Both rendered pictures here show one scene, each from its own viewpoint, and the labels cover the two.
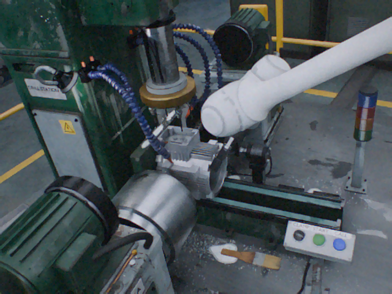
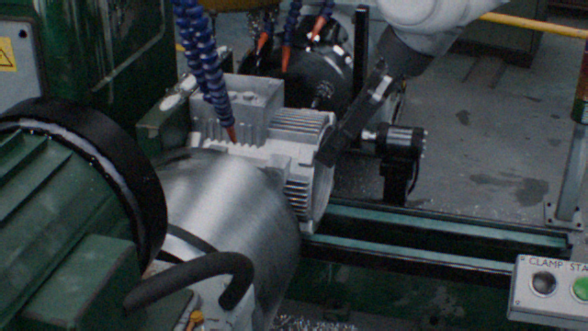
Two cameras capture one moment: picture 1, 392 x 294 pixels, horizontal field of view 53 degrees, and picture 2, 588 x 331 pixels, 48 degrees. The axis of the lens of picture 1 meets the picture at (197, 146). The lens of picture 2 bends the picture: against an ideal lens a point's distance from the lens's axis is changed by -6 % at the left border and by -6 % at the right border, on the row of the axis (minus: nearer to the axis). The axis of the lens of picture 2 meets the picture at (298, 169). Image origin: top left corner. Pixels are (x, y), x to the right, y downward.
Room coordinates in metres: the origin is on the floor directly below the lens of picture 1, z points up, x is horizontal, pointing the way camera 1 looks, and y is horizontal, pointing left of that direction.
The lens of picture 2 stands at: (0.17, 0.21, 1.60)
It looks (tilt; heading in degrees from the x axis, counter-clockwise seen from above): 31 degrees down; 346
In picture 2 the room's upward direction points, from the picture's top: straight up
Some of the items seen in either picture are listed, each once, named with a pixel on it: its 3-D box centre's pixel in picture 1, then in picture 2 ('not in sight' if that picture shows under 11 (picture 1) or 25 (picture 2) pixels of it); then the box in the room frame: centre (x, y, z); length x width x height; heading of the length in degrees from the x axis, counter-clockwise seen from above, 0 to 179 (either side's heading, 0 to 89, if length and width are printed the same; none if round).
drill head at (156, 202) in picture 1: (140, 232); (172, 291); (0.82, 0.20, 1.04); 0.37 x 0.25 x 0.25; 151
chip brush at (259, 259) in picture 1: (250, 257); not in sight; (0.86, -0.12, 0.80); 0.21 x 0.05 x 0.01; 64
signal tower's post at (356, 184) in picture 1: (361, 141); (583, 128); (1.13, -0.59, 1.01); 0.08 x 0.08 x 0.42; 61
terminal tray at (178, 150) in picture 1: (178, 143); (238, 108); (1.15, 0.06, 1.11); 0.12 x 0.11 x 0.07; 60
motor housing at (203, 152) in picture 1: (192, 166); (264, 164); (1.13, 0.03, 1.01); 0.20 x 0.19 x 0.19; 60
